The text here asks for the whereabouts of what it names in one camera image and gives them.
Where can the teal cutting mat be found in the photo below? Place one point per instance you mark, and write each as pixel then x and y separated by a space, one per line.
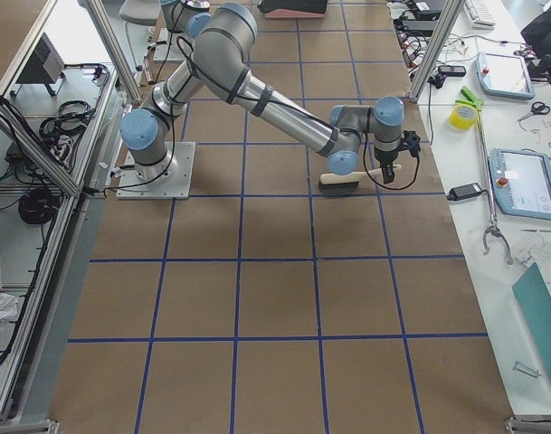
pixel 534 299

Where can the beige hand brush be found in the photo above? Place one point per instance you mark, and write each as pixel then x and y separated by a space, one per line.
pixel 330 183

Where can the green plastic clamp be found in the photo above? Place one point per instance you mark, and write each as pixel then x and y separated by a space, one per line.
pixel 468 97

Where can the aluminium frame post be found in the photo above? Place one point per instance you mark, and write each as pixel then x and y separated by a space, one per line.
pixel 440 35

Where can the near teach pendant tablet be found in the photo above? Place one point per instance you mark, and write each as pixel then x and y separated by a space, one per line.
pixel 521 182

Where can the white keyboard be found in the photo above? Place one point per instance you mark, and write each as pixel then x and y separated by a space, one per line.
pixel 478 14

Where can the grey electronics box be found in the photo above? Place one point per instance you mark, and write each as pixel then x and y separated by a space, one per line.
pixel 44 67

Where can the long metal reacher grabber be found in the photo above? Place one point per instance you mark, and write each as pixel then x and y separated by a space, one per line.
pixel 493 230

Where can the far teach pendant tablet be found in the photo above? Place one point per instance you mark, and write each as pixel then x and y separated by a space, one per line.
pixel 504 76

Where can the black power adapter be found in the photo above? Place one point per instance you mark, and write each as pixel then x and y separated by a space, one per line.
pixel 464 192

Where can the yellow tape roll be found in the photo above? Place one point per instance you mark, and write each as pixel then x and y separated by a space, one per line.
pixel 463 116

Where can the black cloth bag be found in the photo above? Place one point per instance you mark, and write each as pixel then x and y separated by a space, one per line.
pixel 537 34

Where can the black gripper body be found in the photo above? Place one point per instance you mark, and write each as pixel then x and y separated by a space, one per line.
pixel 385 160

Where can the teach pendant tablet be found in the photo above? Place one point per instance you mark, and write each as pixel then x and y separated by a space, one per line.
pixel 521 182
pixel 504 76

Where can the black handled scissors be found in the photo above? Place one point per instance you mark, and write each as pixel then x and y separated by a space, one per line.
pixel 538 108

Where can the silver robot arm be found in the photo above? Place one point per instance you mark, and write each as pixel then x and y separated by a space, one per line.
pixel 222 41
pixel 185 16

